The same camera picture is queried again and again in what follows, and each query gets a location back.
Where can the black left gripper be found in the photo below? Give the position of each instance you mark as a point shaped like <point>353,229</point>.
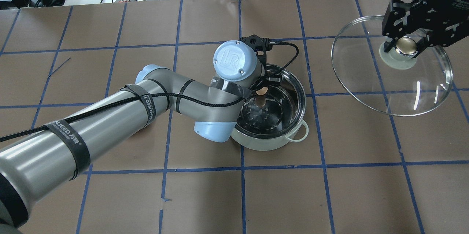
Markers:
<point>261,99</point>

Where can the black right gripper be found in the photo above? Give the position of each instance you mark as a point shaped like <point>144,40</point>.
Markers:
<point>445,1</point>

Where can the brown egg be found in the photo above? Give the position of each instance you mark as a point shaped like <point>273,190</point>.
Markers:
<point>262,91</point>

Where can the glass pot lid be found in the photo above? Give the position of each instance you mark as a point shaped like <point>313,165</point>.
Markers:
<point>400,82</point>

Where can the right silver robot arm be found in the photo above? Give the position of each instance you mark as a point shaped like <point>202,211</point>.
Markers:
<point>445,22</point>

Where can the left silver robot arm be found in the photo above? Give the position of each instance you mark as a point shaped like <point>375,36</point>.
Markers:
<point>45,157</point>

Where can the pale green cooking pot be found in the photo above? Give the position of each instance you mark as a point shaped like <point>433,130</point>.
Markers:
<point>274,119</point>

